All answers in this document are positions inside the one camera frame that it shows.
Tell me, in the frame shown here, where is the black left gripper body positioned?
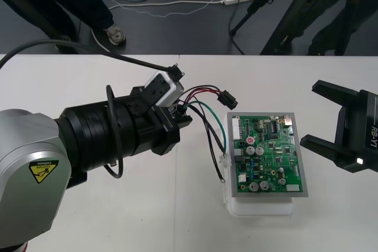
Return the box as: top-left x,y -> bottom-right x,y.
134,106 -> 194,156

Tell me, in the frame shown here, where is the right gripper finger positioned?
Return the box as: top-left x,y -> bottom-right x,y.
311,79 -> 361,109
299,134 -> 356,168

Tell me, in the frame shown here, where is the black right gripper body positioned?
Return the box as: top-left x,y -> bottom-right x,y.
333,89 -> 378,174

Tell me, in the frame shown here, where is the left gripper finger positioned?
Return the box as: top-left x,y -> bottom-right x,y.
175,116 -> 194,130
170,105 -> 187,117

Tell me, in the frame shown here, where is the red black green cable bundle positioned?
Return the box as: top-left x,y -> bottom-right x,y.
176,84 -> 239,184

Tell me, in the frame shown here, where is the person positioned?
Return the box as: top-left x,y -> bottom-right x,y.
0,0 -> 127,55
308,0 -> 378,57

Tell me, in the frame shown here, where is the black folded stand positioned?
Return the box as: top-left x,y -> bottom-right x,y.
259,0 -> 351,56

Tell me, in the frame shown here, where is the black tripod leg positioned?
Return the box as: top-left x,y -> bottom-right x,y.
0,0 -> 80,55

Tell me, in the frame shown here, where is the pale grey left wrist camera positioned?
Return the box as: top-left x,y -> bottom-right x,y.
144,70 -> 185,108

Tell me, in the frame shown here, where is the green circuit board grey frame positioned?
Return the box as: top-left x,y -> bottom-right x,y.
227,112 -> 310,199

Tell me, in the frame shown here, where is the thin white cable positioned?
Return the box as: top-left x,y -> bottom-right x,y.
90,27 -> 115,55

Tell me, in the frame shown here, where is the white power cable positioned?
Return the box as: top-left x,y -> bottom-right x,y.
107,0 -> 226,11

